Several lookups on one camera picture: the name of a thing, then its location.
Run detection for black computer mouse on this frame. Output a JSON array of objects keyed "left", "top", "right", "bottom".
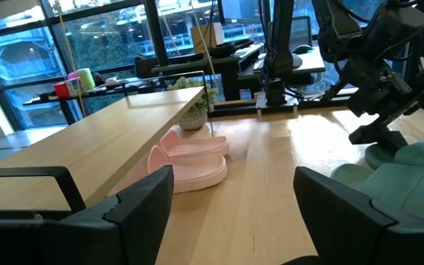
[{"left": 291, "top": 44, "right": 314, "bottom": 54}]

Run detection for pink rubber slide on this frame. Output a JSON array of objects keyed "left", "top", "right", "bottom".
[
  {"left": 146, "top": 145, "right": 229, "bottom": 194},
  {"left": 159, "top": 129, "right": 230, "bottom": 160}
]

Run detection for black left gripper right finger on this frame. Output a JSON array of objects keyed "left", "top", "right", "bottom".
[{"left": 280, "top": 166, "right": 424, "bottom": 265}]

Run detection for black headphones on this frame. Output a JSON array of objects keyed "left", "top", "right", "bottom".
[{"left": 209, "top": 38, "right": 256, "bottom": 59}]

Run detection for green rubber slide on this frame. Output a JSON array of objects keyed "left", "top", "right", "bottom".
[
  {"left": 331, "top": 161, "right": 424, "bottom": 226},
  {"left": 364, "top": 139, "right": 424, "bottom": 171}
]

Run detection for cardboard box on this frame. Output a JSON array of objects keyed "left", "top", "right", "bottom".
[{"left": 190, "top": 22, "right": 225, "bottom": 55}]

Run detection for potted green plant white pot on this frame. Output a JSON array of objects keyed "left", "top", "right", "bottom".
[{"left": 166, "top": 76, "right": 219, "bottom": 132}]

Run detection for wooden shelf black metal frame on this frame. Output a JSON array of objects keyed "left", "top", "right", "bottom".
[{"left": 0, "top": 71, "right": 216, "bottom": 222}]

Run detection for low black side table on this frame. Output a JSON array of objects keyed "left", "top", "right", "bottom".
[{"left": 22, "top": 78, "right": 169, "bottom": 125}]

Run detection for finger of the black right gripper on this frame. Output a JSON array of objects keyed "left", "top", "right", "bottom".
[{"left": 348, "top": 101, "right": 424, "bottom": 151}]

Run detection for yellow hanging cable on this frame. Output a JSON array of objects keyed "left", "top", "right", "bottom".
[
  {"left": 191, "top": 0, "right": 219, "bottom": 89},
  {"left": 54, "top": 0, "right": 87, "bottom": 117}
]

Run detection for white office desk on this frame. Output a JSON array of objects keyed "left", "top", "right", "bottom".
[{"left": 236, "top": 46, "right": 326, "bottom": 88}]

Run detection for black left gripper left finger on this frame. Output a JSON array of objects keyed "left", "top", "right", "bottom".
[{"left": 0, "top": 165, "right": 174, "bottom": 265}]

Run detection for grey mesh office chair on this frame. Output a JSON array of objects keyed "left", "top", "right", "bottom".
[{"left": 266, "top": 15, "right": 313, "bottom": 51}]

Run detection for red cup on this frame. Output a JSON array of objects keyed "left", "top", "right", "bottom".
[{"left": 52, "top": 81, "right": 71, "bottom": 99}]

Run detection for black office desk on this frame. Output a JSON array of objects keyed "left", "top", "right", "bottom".
[{"left": 151, "top": 43, "right": 264, "bottom": 102}]

